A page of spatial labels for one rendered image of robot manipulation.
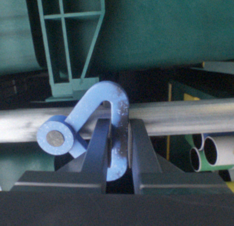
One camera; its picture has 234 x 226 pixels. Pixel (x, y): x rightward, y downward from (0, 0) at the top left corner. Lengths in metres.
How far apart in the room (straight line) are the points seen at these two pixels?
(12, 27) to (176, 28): 0.18
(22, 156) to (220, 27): 0.29
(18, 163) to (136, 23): 0.23
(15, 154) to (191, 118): 0.23
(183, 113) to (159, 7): 0.10
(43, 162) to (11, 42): 0.15
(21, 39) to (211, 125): 0.22
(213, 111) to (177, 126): 0.04
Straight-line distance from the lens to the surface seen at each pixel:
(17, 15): 0.23
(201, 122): 0.18
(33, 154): 0.27
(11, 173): 0.28
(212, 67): 0.42
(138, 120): 0.15
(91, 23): 0.18
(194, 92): 0.50
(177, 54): 0.19
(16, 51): 0.23
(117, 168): 0.17
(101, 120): 0.15
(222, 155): 0.48
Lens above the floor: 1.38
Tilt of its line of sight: 2 degrees up
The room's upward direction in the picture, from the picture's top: 93 degrees counter-clockwise
